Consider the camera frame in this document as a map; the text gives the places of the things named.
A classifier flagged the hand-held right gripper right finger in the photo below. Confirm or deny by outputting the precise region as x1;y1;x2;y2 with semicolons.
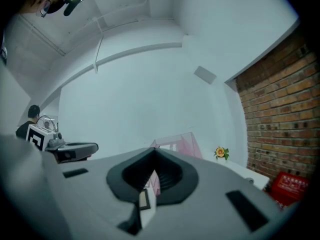
138;147;291;240

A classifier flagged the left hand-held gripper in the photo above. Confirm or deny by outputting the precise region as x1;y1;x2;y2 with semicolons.
24;123;99;165

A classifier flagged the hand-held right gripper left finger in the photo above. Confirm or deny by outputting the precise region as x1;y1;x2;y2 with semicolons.
0;133;159;240

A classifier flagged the pink acrylic drawer organizer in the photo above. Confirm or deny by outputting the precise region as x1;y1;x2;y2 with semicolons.
147;131;203;197

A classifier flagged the small orange flower pot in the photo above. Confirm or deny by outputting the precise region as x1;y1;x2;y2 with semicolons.
213;145;230;161

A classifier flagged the red fire equipment box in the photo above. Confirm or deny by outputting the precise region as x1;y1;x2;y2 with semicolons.
267;171;311;208

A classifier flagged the black picture frame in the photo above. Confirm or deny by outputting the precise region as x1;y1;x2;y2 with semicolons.
138;189;152;211

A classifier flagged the white wall conduit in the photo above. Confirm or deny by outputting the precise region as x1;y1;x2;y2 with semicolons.
93;16;105;74

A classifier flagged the grey wall vent panel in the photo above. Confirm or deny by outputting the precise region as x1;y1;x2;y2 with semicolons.
193;65;217;85

